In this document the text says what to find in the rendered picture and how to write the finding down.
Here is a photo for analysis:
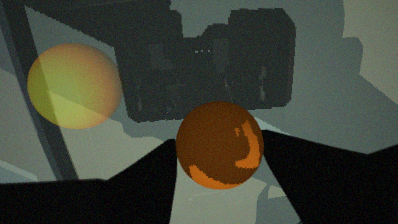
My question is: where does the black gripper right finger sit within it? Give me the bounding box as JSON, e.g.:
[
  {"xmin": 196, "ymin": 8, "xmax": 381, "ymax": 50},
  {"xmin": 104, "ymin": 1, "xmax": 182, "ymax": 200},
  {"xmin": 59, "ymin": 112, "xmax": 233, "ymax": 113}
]
[{"xmin": 261, "ymin": 130, "xmax": 398, "ymax": 224}]

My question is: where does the brown and orange ball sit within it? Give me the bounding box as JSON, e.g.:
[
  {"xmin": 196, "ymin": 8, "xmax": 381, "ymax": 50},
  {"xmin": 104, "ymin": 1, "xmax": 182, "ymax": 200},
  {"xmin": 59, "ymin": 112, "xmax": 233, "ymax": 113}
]
[{"xmin": 175, "ymin": 101, "xmax": 264, "ymax": 189}]

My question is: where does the translucent orange-yellow ball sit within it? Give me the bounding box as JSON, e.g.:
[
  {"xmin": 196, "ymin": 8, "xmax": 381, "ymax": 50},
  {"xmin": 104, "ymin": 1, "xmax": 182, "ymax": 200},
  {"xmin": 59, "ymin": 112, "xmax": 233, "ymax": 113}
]
[{"xmin": 27, "ymin": 43, "xmax": 124, "ymax": 129}]

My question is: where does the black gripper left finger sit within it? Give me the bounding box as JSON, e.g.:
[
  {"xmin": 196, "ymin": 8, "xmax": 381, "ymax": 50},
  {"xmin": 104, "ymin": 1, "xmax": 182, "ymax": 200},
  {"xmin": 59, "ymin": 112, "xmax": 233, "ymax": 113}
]
[{"xmin": 0, "ymin": 139, "xmax": 177, "ymax": 224}]

